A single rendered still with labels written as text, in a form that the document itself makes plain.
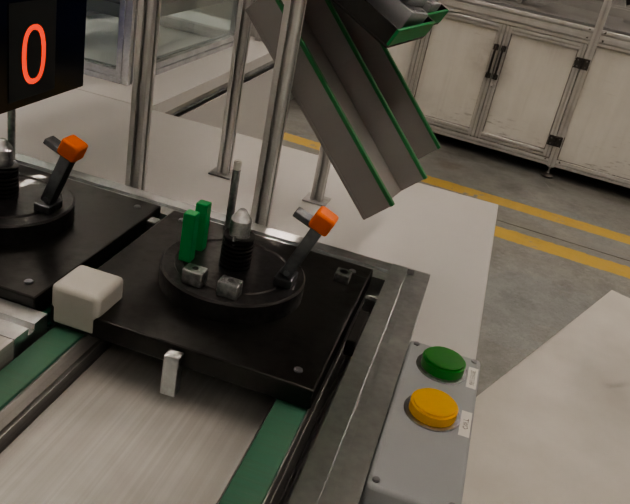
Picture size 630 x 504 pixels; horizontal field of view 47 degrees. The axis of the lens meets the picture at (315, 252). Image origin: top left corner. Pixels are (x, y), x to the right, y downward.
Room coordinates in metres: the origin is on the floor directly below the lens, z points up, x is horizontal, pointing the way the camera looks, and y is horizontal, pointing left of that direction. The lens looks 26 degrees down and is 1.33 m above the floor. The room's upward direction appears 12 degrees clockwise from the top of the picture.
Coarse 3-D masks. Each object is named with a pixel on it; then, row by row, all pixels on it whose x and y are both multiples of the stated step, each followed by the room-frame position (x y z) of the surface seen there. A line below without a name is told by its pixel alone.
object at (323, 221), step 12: (300, 216) 0.60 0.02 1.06; (312, 216) 0.61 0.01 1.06; (324, 216) 0.60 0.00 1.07; (336, 216) 0.61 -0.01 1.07; (312, 228) 0.60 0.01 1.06; (324, 228) 0.59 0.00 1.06; (312, 240) 0.60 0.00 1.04; (300, 252) 0.60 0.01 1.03; (288, 264) 0.60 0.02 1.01; (300, 264) 0.60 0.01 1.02; (288, 276) 0.60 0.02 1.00
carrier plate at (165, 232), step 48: (144, 240) 0.67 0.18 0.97; (144, 288) 0.58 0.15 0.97; (336, 288) 0.65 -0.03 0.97; (96, 336) 0.51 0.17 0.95; (144, 336) 0.51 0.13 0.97; (192, 336) 0.52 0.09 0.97; (240, 336) 0.53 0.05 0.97; (288, 336) 0.55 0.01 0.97; (336, 336) 0.57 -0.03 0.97; (240, 384) 0.49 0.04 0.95; (288, 384) 0.48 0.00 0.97
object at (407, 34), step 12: (336, 0) 0.83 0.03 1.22; (348, 0) 0.82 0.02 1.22; (360, 0) 0.82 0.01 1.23; (348, 12) 0.82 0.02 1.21; (360, 12) 0.82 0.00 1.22; (372, 12) 0.81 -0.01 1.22; (360, 24) 0.82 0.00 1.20; (372, 24) 0.81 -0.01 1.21; (384, 24) 0.81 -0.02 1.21; (420, 24) 0.87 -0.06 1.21; (432, 24) 0.91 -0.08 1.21; (372, 36) 0.81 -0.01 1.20; (384, 36) 0.81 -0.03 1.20; (396, 36) 0.80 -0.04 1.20; (408, 36) 0.85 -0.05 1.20; (420, 36) 0.90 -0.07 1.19
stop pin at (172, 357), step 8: (168, 352) 0.49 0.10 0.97; (176, 352) 0.50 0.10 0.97; (168, 360) 0.49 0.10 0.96; (176, 360) 0.49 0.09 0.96; (168, 368) 0.49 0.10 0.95; (176, 368) 0.49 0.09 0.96; (168, 376) 0.49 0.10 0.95; (176, 376) 0.49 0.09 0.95; (168, 384) 0.49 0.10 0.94; (176, 384) 0.49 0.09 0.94; (160, 392) 0.49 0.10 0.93; (168, 392) 0.49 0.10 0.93; (176, 392) 0.49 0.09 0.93
